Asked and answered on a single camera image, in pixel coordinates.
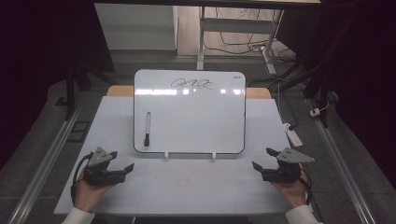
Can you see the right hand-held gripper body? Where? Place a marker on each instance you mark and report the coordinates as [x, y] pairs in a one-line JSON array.
[[289, 157]]

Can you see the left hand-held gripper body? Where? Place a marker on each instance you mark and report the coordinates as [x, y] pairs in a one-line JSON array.
[[99, 168]]

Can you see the white whiteboard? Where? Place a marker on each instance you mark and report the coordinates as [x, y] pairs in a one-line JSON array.
[[193, 121]]

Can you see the person's left hand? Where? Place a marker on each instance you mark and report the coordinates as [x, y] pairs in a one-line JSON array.
[[90, 194]]

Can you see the person's right hand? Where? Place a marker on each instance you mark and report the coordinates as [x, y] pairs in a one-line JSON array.
[[292, 193]]

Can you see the white whiteboard support clip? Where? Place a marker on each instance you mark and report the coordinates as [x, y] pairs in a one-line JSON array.
[[166, 155], [214, 155]]

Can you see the small white plug adapter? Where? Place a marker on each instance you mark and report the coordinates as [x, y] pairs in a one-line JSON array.
[[315, 112]]

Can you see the wooden table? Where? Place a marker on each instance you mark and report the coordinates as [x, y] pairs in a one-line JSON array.
[[120, 91]]

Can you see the black metal stand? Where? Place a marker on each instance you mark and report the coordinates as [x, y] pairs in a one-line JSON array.
[[320, 84], [71, 87]]

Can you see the white cabinet panel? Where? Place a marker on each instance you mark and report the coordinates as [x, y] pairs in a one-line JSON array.
[[137, 26]]

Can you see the metal floor rail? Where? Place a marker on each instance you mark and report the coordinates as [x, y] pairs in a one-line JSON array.
[[342, 168], [43, 165]]

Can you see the white metal desk frame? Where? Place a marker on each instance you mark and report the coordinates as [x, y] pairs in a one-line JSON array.
[[236, 25]]

